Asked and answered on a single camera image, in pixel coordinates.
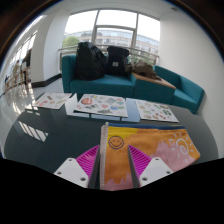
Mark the orange pink printed towel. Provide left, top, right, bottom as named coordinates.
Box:
left=99, top=121, right=201, bottom=192

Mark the large grey-framed window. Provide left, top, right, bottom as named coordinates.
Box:
left=61, top=9, right=161, bottom=68

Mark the teal armchair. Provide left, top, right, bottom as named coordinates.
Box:
left=153, top=65, right=205, bottom=114

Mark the person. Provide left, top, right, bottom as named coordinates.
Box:
left=21, top=49, right=33, bottom=79
left=11, top=59, right=21, bottom=84

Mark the brown crumpled jacket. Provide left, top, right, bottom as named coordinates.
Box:
left=126, top=59, right=162, bottom=81

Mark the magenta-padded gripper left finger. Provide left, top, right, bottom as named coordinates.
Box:
left=53, top=144, right=101, bottom=190

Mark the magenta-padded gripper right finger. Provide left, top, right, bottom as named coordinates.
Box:
left=127, top=145, right=174, bottom=188

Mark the metal balcony railing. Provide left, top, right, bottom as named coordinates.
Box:
left=58, top=44, right=159, bottom=73

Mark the small white sticker sheet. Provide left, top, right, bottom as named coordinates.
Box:
left=32, top=92, right=73, bottom=110

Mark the black backpack with label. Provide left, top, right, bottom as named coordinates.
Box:
left=105, top=45, right=130, bottom=77

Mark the wide white sticker sheet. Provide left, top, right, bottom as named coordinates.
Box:
left=73, top=93, right=129, bottom=118

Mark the teal wood-topped side table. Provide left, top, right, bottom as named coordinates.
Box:
left=131, top=71, right=177, bottom=105

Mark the large black backpack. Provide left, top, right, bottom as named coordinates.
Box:
left=73, top=41, right=106, bottom=81

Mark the teal two-seat sofa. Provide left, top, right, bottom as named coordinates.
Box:
left=61, top=54, right=137, bottom=99

